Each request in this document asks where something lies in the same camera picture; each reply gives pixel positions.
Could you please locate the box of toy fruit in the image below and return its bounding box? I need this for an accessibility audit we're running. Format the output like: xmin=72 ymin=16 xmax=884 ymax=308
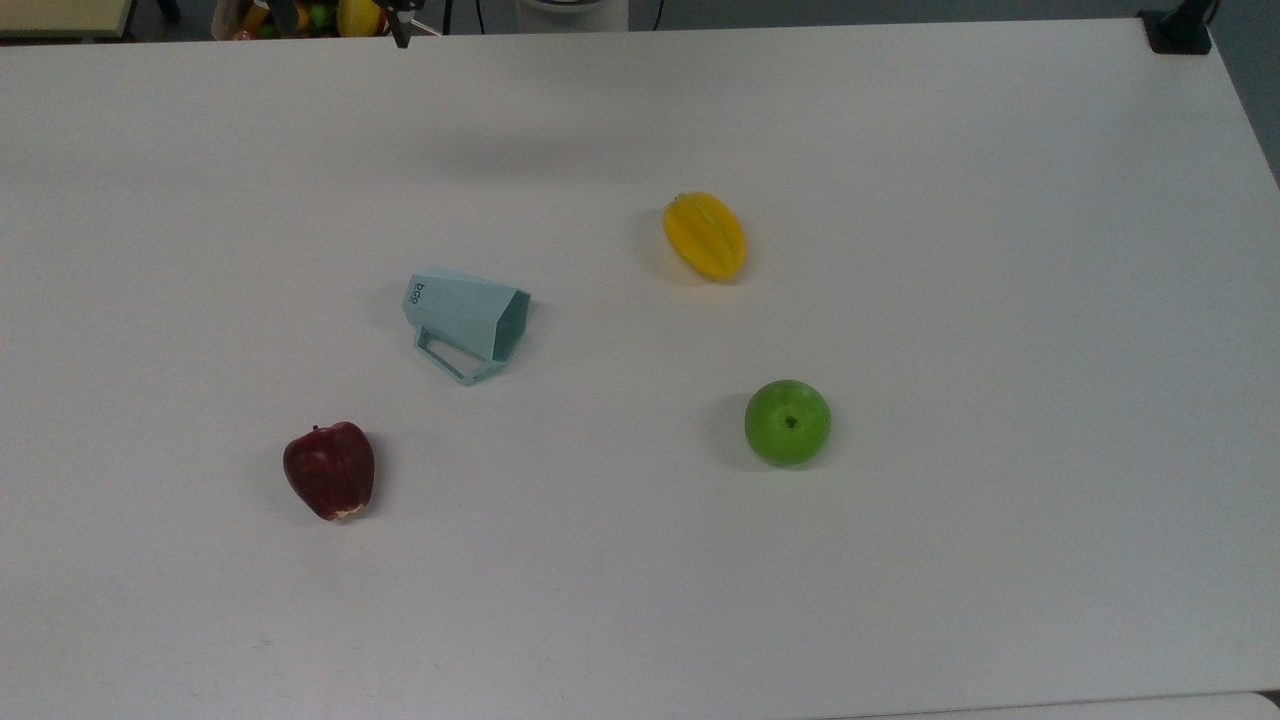
xmin=211 ymin=0 xmax=392 ymax=41

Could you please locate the green apple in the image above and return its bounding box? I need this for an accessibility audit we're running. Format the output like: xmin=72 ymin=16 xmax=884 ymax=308
xmin=744 ymin=379 xmax=832 ymax=467

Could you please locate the light blue angular mug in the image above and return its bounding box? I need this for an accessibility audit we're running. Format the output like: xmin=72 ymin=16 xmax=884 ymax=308
xmin=402 ymin=265 xmax=532 ymax=388

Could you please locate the black table clamp mount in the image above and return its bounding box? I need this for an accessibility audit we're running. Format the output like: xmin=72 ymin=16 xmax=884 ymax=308
xmin=1139 ymin=0 xmax=1222 ymax=55

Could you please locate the red apple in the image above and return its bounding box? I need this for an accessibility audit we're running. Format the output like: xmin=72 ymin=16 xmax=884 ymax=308
xmin=283 ymin=421 xmax=376 ymax=522

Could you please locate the yellow starfruit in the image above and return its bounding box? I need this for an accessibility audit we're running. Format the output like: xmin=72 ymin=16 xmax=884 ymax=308
xmin=663 ymin=191 xmax=748 ymax=282

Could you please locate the beige wooden table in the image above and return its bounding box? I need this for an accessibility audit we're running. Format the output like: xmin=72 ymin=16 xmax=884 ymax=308
xmin=0 ymin=0 xmax=136 ymax=41

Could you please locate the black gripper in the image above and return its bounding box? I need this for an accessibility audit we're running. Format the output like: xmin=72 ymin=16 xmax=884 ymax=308
xmin=382 ymin=0 xmax=425 ymax=49

